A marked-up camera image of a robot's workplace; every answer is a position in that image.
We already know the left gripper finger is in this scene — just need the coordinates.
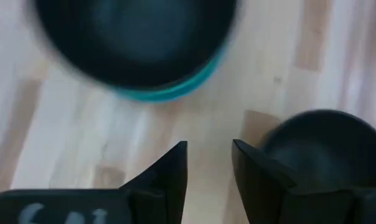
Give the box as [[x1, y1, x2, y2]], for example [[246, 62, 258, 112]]
[[231, 139, 298, 224]]

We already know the teal green bowl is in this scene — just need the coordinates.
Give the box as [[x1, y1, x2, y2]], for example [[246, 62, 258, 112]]
[[111, 37, 235, 103]]

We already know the black bowl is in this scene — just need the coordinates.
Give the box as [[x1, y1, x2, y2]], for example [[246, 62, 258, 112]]
[[258, 108, 376, 195], [31, 0, 238, 91]]

